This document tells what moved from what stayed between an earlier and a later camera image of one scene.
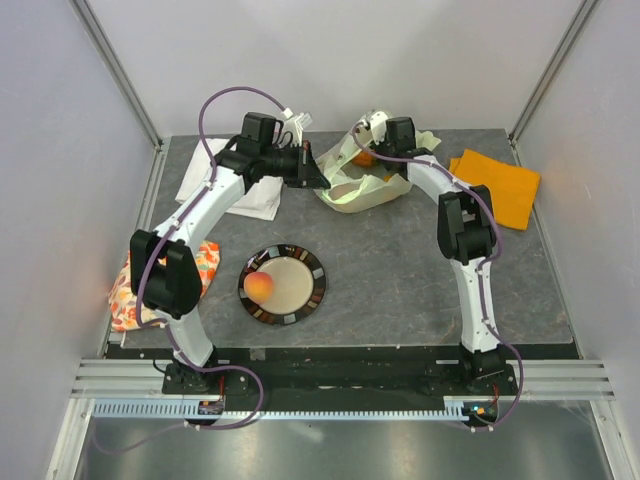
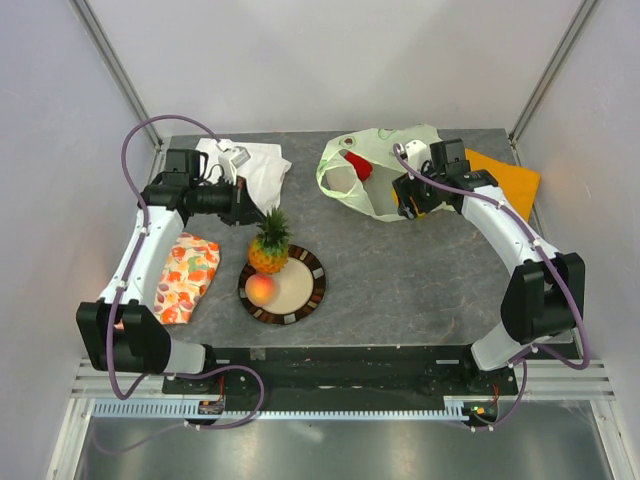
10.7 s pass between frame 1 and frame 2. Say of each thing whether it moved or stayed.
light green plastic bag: moved
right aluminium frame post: stayed
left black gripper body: moved
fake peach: stayed
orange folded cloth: stayed
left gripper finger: moved
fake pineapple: moved
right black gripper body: moved
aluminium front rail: stayed
